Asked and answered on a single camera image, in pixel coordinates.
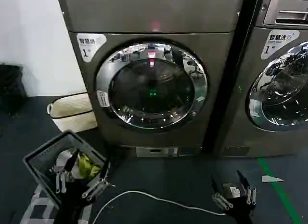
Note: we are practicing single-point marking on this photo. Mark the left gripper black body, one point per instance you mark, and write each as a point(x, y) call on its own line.
point(72, 207)

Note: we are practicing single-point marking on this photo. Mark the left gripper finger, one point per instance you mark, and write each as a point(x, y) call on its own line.
point(72, 161)
point(96, 189)

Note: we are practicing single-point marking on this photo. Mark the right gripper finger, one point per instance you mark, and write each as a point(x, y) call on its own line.
point(222, 201)
point(250, 195)

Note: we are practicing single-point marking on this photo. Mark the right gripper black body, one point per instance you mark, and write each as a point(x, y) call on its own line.
point(239, 215)

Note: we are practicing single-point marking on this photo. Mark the white garment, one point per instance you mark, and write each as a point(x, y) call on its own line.
point(63, 156)

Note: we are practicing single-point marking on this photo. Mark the small grey adapter box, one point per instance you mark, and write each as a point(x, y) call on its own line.
point(231, 188)

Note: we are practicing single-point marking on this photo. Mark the yellow-green garment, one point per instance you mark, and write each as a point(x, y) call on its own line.
point(87, 166)

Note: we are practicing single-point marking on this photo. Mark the white paper scrap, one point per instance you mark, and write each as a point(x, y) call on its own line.
point(268, 178)

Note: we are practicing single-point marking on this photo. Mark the green floor tape line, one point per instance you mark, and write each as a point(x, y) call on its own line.
point(276, 185)

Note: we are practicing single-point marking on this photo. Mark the dark grey plastic basket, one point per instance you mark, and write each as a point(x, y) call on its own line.
point(38, 161)

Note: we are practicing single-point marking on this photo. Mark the cream laundry hamper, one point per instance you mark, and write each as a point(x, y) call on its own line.
point(72, 118)

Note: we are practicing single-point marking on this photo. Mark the grey dryer with drawer panel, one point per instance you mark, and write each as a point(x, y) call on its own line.
point(240, 137)

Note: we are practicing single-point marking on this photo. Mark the black bag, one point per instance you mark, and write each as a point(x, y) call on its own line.
point(10, 89)

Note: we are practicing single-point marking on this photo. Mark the round glass dryer door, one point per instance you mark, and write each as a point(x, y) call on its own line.
point(151, 89)

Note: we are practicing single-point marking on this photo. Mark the grey front-load dryer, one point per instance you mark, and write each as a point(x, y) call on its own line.
point(149, 12)

